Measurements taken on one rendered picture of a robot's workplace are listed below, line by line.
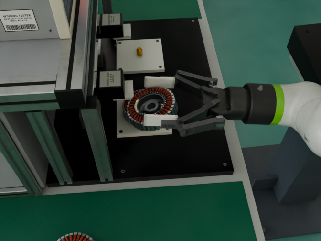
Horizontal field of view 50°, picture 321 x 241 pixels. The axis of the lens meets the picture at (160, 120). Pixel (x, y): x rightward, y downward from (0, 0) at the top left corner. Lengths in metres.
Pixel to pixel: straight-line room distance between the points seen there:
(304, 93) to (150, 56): 0.54
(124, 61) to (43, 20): 0.49
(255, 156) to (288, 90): 1.09
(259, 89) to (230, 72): 1.48
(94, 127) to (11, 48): 0.21
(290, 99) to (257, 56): 1.62
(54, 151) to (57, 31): 0.25
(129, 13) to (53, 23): 0.73
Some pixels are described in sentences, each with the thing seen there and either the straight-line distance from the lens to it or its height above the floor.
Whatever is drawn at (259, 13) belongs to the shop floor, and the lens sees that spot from 2.78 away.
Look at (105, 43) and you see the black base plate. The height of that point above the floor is 0.77.
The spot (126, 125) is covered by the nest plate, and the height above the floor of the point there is 0.78.
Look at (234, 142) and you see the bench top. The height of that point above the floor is 0.75.
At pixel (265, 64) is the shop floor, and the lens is 2.36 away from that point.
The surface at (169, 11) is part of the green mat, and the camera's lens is 1.39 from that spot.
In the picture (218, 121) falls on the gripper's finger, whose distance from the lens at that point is 0.73.
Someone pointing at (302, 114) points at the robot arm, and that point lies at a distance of 0.76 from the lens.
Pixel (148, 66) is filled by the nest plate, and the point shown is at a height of 0.78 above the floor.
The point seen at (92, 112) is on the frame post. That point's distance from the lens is 0.66.
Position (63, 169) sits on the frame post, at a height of 0.84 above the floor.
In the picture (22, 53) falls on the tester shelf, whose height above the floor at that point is 1.11.
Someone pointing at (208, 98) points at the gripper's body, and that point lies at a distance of 0.77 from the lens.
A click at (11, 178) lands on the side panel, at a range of 0.89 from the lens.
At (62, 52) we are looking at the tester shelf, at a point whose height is 1.12.
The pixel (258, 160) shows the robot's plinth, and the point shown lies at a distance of 1.85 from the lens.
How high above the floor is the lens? 1.54
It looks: 52 degrees down
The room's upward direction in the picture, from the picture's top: straight up
